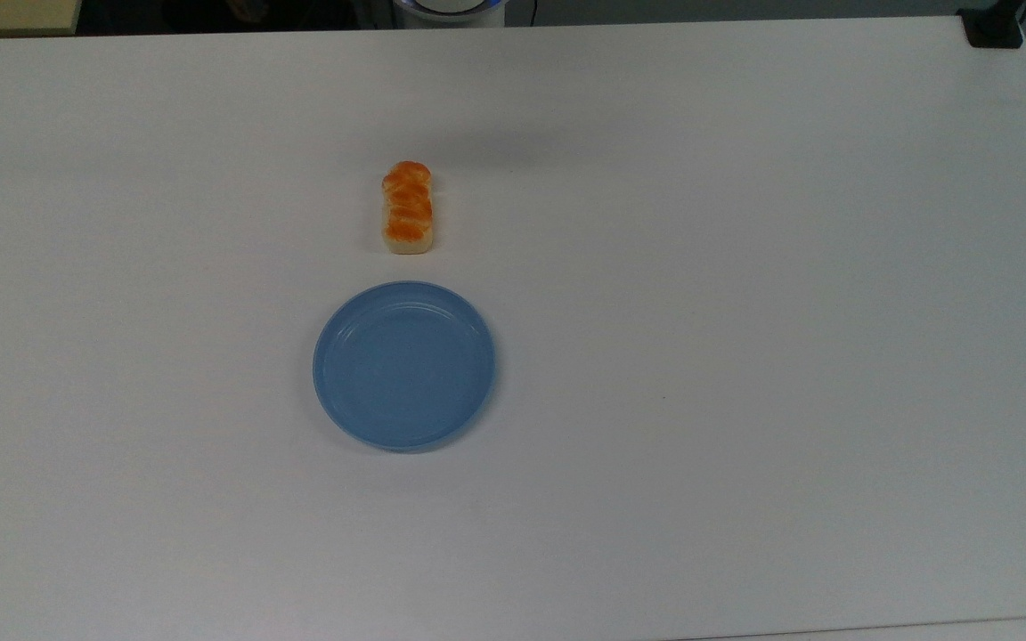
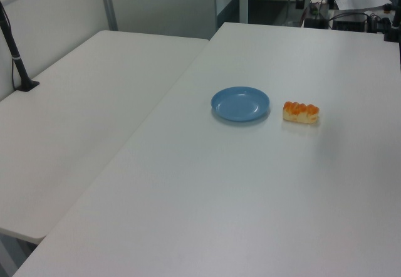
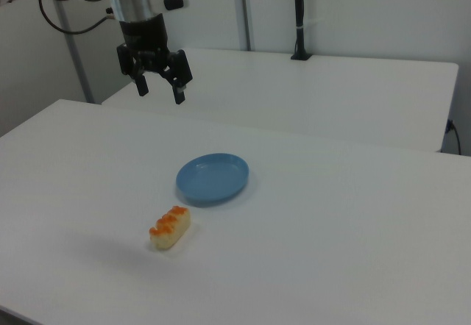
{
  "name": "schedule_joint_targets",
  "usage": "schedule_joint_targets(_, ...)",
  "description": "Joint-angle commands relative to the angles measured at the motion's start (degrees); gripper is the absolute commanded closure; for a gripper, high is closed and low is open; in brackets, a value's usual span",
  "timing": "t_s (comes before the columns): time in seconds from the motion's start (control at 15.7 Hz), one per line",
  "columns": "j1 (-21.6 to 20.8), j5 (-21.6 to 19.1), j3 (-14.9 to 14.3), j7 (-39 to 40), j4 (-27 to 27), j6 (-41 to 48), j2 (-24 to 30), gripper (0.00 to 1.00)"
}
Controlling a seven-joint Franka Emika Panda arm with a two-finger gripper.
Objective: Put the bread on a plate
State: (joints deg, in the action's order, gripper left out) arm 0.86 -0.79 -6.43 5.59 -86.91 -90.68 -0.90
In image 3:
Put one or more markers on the blue round plate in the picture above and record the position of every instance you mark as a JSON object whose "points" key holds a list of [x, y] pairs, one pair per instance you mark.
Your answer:
{"points": [[211, 179]]}

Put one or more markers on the black camera stand pole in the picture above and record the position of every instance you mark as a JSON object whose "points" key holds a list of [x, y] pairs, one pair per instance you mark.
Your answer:
{"points": [[300, 16]]}

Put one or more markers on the grey metal partition post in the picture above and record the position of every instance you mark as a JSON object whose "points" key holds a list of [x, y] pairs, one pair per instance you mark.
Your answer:
{"points": [[246, 9], [79, 67]]}

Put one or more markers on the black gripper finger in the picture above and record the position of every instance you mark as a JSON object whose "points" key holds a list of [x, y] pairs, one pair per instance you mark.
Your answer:
{"points": [[180, 73], [140, 84]]}

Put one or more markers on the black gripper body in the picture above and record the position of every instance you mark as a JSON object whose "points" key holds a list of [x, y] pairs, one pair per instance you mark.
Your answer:
{"points": [[145, 38]]}

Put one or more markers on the braided bread with orange glaze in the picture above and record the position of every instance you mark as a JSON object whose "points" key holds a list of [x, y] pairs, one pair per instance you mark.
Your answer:
{"points": [[170, 229]]}

